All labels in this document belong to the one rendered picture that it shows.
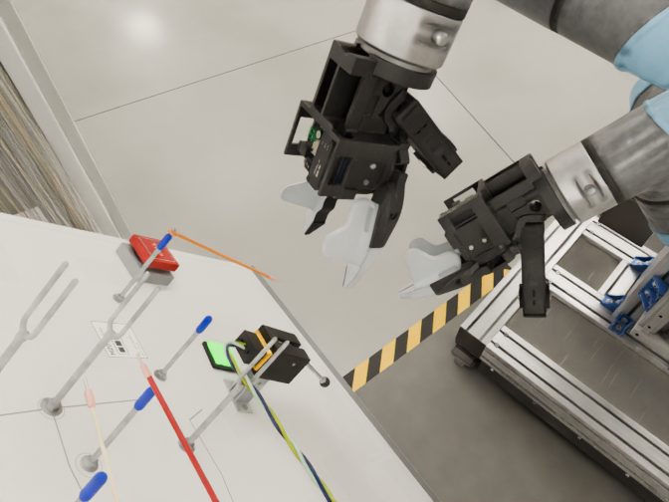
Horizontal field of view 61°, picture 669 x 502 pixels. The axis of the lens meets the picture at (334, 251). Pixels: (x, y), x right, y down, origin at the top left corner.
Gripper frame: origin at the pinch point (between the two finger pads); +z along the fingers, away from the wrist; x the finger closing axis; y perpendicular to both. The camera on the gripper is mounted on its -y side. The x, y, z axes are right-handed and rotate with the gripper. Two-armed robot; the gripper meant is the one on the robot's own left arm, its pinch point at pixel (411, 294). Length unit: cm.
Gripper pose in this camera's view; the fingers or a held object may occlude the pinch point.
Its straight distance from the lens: 69.8
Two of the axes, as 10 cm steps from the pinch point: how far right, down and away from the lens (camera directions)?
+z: -7.7, 4.7, 4.2
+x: -2.7, 3.7, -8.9
